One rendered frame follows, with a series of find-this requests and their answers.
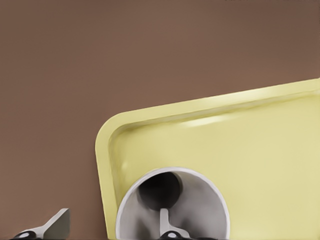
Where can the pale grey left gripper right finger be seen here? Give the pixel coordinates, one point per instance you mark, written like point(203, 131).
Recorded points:
point(167, 226)

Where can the pale yellow tray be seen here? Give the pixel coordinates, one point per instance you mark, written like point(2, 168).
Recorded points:
point(262, 155)

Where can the white IKEA cup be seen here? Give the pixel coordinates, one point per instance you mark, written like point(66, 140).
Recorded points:
point(200, 200)

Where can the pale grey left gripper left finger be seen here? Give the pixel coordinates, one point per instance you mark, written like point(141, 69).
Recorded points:
point(56, 224)

